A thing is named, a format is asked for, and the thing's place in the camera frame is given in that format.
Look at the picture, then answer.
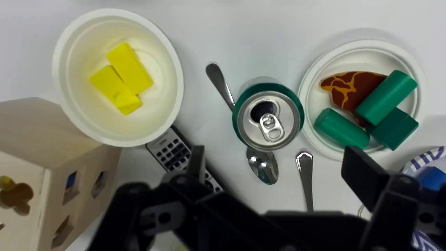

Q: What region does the green soda can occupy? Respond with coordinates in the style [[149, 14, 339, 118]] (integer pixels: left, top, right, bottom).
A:
[[230, 83, 305, 152]]

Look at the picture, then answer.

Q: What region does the metal fork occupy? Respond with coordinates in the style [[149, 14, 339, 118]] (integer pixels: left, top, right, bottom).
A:
[[294, 150, 317, 215]]

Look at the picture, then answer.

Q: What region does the yellow block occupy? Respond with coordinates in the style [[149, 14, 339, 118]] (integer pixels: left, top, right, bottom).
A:
[[106, 42, 155, 95], [88, 65, 144, 118]]

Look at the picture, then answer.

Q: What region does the white bowl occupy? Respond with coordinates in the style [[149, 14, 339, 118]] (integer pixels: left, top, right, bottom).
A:
[[52, 7, 186, 150]]

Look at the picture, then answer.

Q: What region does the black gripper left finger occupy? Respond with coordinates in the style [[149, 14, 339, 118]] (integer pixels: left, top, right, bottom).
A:
[[88, 144, 268, 251]]

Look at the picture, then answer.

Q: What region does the wooden shape sorter box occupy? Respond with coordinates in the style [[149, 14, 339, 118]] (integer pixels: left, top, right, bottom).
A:
[[0, 97, 123, 251]]

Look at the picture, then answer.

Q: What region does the brown giraffe pattern piece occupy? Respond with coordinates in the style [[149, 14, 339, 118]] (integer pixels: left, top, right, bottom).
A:
[[319, 70, 388, 129]]

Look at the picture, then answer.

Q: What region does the green block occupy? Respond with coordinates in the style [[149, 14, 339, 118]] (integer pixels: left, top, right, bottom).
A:
[[312, 108, 372, 151], [370, 108, 421, 152], [356, 69, 420, 127]]

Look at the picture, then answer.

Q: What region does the blue patterned plate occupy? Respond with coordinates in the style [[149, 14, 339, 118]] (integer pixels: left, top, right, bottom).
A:
[[402, 145, 446, 251]]

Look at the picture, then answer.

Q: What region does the blue block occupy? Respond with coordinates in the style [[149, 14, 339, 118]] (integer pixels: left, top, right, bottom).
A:
[[417, 166, 446, 194]]

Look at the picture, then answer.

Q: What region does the small white plate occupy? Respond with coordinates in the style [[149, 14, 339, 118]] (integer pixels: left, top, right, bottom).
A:
[[297, 39, 425, 162]]

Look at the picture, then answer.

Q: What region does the metal spoon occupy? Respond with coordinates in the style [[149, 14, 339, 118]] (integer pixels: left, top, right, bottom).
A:
[[205, 63, 280, 186]]

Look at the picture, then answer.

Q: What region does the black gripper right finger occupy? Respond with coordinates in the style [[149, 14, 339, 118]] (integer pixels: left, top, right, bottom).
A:
[[340, 145, 446, 251]]

